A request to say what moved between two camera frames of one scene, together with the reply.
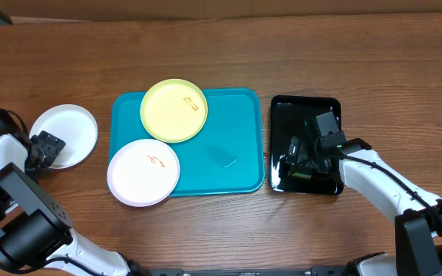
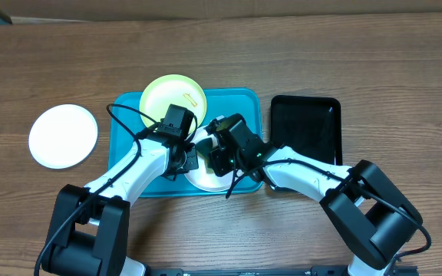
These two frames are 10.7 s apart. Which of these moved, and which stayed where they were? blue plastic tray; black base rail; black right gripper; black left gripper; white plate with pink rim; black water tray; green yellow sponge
Moved: green yellow sponge; black left gripper; white plate with pink rim; black right gripper
Stayed: blue plastic tray; black water tray; black base rail
